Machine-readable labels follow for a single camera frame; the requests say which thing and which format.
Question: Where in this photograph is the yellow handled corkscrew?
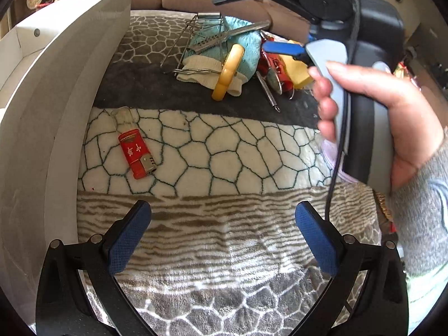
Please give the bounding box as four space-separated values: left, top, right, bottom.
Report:
212 44 244 102

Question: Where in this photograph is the grey sleeved right forearm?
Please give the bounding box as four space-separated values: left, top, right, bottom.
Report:
389 142 447 276

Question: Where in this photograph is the person's right hand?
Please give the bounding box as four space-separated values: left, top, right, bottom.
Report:
326 62 444 190

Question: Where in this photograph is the yellow sponge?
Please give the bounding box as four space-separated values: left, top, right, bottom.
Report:
280 55 313 90

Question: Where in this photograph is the red corkscrew opener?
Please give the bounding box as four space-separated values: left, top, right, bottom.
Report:
256 46 295 113

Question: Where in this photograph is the red lighter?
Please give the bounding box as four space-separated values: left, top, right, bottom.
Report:
118 129 157 180

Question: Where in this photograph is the patterned fleece blanket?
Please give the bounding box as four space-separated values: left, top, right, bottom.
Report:
74 9 396 336

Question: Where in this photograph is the teal cloth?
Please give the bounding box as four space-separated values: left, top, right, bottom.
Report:
176 17 262 97

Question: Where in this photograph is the metal grater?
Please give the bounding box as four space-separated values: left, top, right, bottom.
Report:
188 20 270 54

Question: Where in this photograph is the white cardboard box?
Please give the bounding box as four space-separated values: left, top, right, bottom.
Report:
1 0 131 324

